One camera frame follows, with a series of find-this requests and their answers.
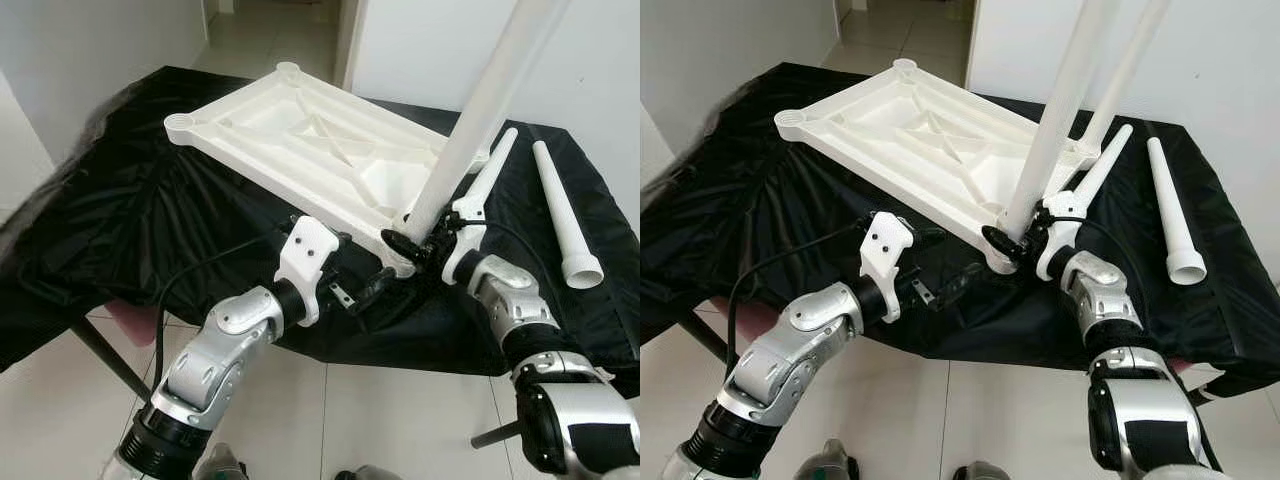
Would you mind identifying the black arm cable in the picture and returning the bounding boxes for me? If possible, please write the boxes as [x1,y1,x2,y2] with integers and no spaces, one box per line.
[465,220,561,301]
[153,235,296,391]
[728,228,881,381]
[1060,215,1146,311]

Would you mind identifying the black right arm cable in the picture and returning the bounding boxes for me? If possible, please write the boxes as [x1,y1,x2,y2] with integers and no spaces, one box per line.
[1060,215,1146,311]
[465,220,561,301]

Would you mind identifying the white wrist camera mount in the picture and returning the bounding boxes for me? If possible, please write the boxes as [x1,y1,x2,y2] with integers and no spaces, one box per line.
[860,211,916,323]
[440,195,488,286]
[1035,190,1086,281]
[275,215,341,326]

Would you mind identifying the white plastic table leg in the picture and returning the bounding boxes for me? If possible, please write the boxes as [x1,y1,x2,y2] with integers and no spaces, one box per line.
[1075,0,1173,151]
[1146,137,1209,286]
[480,0,573,166]
[405,0,561,241]
[532,140,605,291]
[1070,124,1135,201]
[465,127,520,216]
[1000,0,1123,241]

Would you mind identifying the white plastic children table top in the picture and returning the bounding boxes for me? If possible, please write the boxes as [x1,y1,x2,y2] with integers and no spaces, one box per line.
[165,62,491,279]
[775,58,1101,274]

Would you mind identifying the black table cloth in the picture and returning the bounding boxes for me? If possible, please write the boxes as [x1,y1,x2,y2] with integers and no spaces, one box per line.
[0,65,641,401]
[640,62,1280,396]

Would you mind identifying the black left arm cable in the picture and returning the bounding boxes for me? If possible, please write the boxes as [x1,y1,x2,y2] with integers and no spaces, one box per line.
[728,228,881,381]
[153,235,296,391]

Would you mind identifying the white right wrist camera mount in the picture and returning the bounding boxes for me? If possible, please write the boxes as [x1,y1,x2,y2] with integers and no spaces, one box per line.
[1035,190,1086,281]
[440,195,488,286]

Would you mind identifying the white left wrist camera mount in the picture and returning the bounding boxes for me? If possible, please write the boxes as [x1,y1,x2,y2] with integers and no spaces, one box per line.
[275,215,341,326]
[860,211,916,323]

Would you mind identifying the grey robot left foot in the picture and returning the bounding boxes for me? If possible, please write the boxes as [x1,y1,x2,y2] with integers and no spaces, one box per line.
[195,445,246,480]
[800,440,861,480]

